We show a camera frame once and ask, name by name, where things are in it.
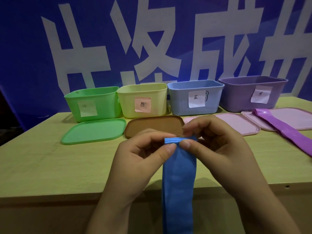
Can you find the person's left thumb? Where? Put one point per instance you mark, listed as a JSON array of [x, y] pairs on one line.
[[162, 154]]

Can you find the person's left hand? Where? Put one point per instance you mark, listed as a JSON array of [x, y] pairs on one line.
[[131, 168]]

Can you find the blue elastic band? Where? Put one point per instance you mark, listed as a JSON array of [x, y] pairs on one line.
[[179, 187]]

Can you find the blue banner white print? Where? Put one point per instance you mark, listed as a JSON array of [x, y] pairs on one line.
[[24, 58]]

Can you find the person's right forearm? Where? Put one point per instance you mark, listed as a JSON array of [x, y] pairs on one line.
[[265, 212]]

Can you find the brown plastic lid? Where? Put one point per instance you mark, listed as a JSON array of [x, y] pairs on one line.
[[153, 125]]

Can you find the purple plastic bin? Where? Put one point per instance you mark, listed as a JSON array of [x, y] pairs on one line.
[[236, 97]]

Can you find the white paper label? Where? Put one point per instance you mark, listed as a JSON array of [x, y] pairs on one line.
[[87, 108], [197, 99], [261, 95]]

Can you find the blue plastic bin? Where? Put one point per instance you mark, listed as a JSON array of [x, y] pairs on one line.
[[178, 99]]

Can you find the yellow plastic bin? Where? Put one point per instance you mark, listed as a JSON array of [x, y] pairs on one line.
[[126, 99]]

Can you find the pink plastic lid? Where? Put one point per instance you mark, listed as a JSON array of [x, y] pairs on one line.
[[238, 124], [292, 118]]

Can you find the person's left forearm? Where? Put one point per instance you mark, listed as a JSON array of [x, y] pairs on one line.
[[109, 216]]

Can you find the person's right thumb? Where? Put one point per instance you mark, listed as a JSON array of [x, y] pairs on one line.
[[195, 147]]

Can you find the green plastic bin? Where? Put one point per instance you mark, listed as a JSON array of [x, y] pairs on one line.
[[107, 104]]

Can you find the purple elastic band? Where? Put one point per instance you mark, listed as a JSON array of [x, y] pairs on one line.
[[285, 129]]

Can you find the person's right hand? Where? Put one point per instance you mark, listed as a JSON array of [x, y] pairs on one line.
[[224, 155]]

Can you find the green plastic lid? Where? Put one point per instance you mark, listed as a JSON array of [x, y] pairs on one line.
[[93, 131]]

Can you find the pink paper label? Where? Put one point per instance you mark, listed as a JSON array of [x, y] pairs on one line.
[[142, 104]]

